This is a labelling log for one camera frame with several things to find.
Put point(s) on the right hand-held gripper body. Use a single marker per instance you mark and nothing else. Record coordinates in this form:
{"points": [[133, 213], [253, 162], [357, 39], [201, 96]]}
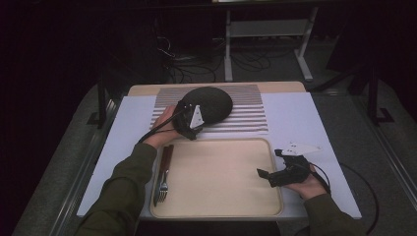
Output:
{"points": [[293, 175]]}

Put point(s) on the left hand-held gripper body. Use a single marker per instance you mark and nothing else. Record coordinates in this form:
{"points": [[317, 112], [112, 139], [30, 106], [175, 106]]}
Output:
{"points": [[185, 124]]}

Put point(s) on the dark round plate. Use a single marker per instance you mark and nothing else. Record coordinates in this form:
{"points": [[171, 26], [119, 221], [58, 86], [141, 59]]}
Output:
{"points": [[214, 101]]}

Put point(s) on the beige tray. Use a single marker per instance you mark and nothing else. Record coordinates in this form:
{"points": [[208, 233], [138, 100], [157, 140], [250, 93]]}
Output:
{"points": [[216, 180]]}

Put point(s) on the person's right hand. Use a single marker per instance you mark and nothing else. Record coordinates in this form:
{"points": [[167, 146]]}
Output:
{"points": [[311, 188]]}

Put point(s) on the person's left hand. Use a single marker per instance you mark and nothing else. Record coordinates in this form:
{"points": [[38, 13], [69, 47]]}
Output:
{"points": [[162, 136]]}

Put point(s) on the white table cover board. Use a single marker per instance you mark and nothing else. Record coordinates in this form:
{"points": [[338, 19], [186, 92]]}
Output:
{"points": [[295, 124]]}

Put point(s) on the striped placemat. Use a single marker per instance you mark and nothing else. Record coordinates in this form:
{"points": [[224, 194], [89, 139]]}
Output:
{"points": [[246, 114]]}

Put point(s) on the black metal stand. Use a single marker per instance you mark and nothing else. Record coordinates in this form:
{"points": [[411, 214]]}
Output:
{"points": [[373, 95], [102, 105]]}

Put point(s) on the white metal desk frame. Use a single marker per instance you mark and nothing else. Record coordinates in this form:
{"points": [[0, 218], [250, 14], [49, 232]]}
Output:
{"points": [[267, 28]]}

